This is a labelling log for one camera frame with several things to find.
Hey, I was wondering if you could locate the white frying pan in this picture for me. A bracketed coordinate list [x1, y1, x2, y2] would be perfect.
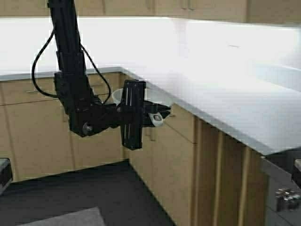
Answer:
[112, 87, 174, 127]

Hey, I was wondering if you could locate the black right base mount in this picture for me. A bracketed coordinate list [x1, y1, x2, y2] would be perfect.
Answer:
[292, 159, 301, 188]

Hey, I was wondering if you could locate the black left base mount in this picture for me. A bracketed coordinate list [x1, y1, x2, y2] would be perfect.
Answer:
[0, 158, 13, 194]

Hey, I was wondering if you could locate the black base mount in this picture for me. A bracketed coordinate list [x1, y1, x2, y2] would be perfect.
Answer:
[292, 159, 301, 188]
[0, 158, 13, 194]

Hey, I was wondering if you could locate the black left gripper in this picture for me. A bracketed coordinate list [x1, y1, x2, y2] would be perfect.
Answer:
[119, 80, 171, 150]

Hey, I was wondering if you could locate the grey floor mat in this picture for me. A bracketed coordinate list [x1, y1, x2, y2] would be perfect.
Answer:
[22, 207, 106, 226]

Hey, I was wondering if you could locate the wooden lower base cabinet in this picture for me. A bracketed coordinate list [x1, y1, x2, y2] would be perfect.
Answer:
[0, 79, 267, 226]

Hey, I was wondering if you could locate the wooden upper wall cabinet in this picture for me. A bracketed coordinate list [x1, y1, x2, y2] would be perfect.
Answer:
[0, 0, 301, 24]

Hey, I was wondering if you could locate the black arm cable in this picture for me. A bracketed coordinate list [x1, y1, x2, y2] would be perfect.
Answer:
[31, 28, 111, 104]

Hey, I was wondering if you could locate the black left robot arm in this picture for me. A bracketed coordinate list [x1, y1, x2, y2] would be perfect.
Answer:
[48, 0, 171, 150]

